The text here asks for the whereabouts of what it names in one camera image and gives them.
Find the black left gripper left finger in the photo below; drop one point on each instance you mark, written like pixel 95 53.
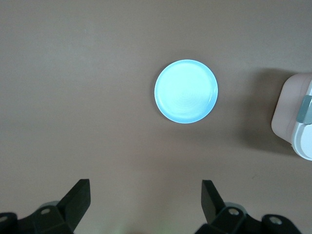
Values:
pixel 73 202

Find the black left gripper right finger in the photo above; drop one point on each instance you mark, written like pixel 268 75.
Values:
pixel 212 204

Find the white lidded storage box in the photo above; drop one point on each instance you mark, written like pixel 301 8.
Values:
pixel 301 136

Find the light blue round plate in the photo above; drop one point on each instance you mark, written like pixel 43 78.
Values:
pixel 185 91

